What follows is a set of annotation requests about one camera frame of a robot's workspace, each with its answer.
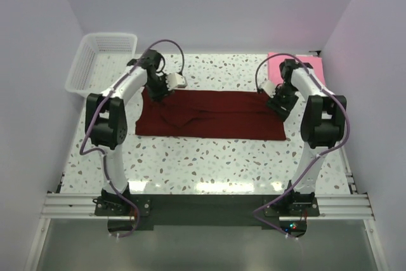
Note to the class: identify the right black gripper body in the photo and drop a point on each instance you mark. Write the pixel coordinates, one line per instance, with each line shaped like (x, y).
(285, 97)

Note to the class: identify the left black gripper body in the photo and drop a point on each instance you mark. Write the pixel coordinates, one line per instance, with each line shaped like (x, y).
(157, 89)

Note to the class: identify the dark red t shirt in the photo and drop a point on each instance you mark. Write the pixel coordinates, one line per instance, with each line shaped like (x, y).
(237, 115)

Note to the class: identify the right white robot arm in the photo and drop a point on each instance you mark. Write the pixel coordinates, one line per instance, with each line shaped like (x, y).
(323, 126)

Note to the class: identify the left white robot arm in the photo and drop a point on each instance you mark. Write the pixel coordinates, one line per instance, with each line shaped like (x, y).
(106, 125)

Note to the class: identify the white plastic basket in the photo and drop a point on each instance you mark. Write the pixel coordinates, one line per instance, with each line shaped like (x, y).
(99, 61)

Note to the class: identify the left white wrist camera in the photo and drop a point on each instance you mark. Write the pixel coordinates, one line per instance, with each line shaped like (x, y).
(175, 80)

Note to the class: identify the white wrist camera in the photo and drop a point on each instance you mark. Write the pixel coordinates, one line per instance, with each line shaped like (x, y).
(267, 87)
(175, 80)

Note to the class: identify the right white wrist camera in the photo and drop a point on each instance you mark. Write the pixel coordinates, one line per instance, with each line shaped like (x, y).
(267, 87)

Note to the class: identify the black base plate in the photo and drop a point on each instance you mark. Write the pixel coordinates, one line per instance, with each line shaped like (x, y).
(146, 211)

